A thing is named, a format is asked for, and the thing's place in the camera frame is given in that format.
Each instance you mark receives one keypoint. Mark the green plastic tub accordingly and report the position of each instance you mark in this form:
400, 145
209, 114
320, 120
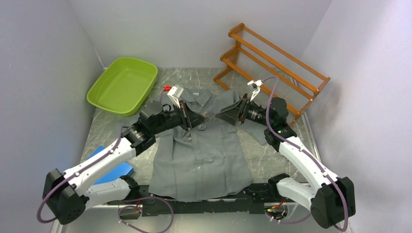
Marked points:
123, 86

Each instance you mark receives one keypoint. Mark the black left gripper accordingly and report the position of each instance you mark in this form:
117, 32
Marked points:
189, 118

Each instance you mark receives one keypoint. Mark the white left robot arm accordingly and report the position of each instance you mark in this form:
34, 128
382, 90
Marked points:
66, 195

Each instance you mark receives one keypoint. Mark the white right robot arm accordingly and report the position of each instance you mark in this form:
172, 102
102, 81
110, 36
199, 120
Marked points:
329, 198

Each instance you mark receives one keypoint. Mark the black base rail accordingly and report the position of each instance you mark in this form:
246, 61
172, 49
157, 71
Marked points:
254, 199

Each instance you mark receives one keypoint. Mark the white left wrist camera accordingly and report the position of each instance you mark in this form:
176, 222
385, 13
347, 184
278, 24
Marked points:
174, 93

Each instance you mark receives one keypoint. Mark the orange wooden rack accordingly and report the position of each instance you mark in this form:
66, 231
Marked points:
256, 58

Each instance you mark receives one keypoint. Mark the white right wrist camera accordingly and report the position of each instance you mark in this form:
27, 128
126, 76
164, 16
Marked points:
255, 88

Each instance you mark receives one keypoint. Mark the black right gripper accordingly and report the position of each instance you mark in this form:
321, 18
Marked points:
238, 110

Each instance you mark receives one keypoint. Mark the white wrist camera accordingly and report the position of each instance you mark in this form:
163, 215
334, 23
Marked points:
255, 88
174, 93

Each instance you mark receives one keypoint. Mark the grey button-up shirt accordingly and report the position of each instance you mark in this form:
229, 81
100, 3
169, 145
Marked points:
199, 165

